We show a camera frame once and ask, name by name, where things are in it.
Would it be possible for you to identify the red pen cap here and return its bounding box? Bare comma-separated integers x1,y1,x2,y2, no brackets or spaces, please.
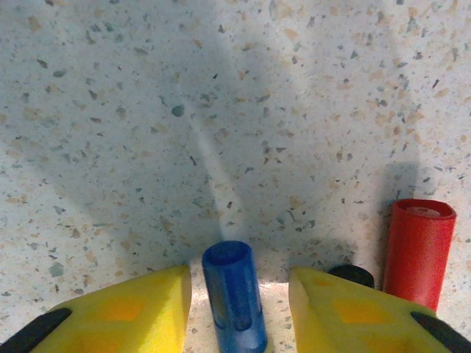
382,198,458,313

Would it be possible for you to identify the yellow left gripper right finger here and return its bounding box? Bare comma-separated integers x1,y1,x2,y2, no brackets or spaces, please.
288,266,471,353

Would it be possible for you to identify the black pen cap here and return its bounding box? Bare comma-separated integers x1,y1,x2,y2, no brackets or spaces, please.
327,263,376,290

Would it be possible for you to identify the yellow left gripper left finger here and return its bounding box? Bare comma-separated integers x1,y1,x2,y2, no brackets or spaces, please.
0,264,193,353

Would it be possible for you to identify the blue pen cap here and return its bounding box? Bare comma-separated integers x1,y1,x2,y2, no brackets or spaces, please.
201,240,269,353

